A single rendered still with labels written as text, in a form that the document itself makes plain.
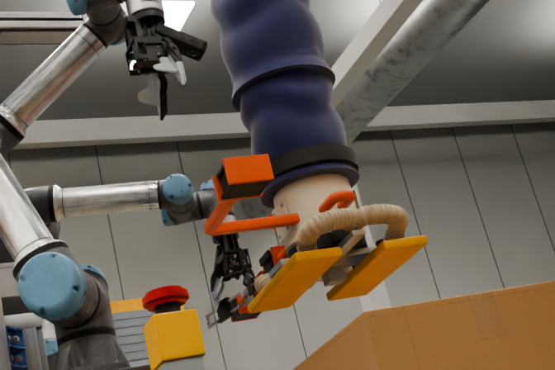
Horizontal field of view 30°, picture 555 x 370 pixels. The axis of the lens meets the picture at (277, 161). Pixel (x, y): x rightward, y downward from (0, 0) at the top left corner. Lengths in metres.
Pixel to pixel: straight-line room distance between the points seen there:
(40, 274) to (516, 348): 0.86
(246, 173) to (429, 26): 7.93
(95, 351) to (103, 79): 10.09
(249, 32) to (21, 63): 9.25
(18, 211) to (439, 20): 7.80
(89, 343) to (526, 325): 0.85
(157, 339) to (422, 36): 8.43
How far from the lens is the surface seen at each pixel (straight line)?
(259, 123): 2.23
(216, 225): 2.05
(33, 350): 2.29
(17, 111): 2.29
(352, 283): 2.25
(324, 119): 2.23
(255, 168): 1.83
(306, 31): 2.31
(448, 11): 9.51
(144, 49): 2.10
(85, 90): 12.23
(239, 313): 2.71
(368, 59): 5.83
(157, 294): 1.53
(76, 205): 2.69
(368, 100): 10.72
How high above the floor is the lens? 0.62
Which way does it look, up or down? 21 degrees up
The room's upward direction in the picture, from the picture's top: 14 degrees counter-clockwise
